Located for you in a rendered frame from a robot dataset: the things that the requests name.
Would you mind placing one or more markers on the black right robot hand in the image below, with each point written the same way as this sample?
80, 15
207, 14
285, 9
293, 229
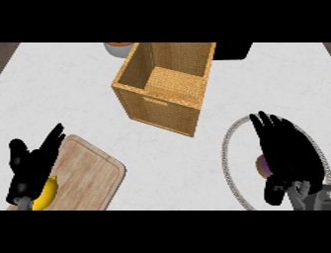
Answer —
288, 154

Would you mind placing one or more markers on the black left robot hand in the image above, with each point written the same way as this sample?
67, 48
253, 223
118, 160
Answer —
27, 171

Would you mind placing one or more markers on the tall wicker basket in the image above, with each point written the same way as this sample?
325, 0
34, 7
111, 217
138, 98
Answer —
166, 89

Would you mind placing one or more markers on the purple can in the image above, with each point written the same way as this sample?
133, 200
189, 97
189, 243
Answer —
262, 166

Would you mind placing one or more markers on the wooden cutting board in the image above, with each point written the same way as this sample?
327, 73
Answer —
87, 174

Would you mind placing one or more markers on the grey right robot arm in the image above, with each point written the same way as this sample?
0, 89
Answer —
325, 199

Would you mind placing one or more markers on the grey pot with orange rim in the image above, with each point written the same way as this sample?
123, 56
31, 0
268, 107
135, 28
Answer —
118, 48

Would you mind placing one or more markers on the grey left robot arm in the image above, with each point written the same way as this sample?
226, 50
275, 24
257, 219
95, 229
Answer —
24, 205

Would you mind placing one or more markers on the yellow banana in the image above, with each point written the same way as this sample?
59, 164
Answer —
46, 195

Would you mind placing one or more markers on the black appliance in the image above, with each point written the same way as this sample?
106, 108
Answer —
231, 51

